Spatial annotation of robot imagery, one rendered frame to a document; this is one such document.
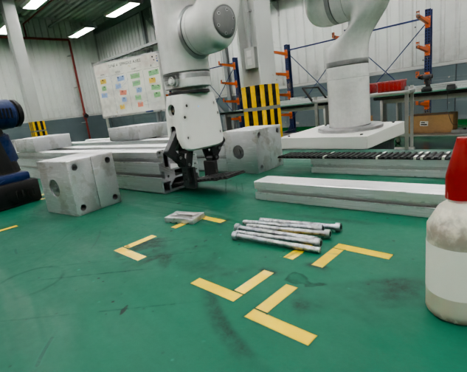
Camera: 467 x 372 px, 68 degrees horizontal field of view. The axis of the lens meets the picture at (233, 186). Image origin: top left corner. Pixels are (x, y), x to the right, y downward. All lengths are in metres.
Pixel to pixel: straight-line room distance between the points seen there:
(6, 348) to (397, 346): 0.27
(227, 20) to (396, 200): 0.35
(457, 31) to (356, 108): 7.27
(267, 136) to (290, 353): 0.59
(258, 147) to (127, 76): 6.13
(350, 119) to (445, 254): 0.84
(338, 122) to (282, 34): 8.89
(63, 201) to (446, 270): 0.57
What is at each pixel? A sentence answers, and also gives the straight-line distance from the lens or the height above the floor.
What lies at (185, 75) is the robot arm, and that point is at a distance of 0.61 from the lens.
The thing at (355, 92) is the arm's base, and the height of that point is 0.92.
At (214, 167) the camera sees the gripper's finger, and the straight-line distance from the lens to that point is 0.66.
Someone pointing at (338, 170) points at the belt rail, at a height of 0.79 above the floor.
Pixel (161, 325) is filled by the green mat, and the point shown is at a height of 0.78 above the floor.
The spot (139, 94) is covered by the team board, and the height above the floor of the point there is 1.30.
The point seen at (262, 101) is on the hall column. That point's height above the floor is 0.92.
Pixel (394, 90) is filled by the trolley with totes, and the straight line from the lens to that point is 3.60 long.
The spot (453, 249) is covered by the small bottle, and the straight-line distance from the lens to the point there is 0.25.
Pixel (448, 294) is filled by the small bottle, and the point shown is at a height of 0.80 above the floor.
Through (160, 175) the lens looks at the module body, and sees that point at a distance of 0.69.
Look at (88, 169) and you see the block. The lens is 0.64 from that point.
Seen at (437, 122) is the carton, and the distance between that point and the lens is 5.46.
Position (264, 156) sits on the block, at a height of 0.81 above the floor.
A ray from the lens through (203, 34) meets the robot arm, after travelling 0.56.
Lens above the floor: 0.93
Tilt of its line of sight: 13 degrees down
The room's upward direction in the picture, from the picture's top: 7 degrees counter-clockwise
